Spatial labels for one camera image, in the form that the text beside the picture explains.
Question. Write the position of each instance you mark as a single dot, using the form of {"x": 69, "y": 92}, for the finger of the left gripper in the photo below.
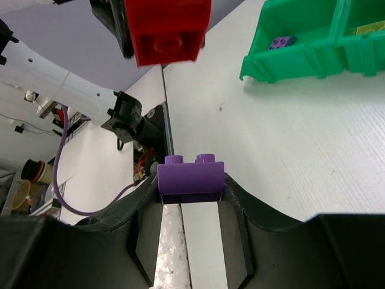
{"x": 112, "y": 14}

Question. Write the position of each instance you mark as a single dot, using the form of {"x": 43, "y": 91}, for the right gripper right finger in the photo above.
{"x": 264, "y": 248}

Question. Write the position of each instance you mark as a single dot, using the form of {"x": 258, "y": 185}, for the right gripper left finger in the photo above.
{"x": 115, "y": 248}

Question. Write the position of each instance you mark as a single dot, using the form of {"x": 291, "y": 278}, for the red long lego brick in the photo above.
{"x": 164, "y": 32}

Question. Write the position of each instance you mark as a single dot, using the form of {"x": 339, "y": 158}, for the purple curved lego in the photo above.
{"x": 185, "y": 183}

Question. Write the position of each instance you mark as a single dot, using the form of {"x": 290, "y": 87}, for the purple rectangular lego brick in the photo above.
{"x": 282, "y": 42}

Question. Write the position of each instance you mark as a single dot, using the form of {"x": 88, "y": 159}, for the green compartment tray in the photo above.
{"x": 326, "y": 44}

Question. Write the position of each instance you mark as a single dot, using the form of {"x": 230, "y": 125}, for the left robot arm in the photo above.
{"x": 115, "y": 111}

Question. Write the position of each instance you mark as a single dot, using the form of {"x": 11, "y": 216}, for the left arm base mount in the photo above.
{"x": 153, "y": 143}

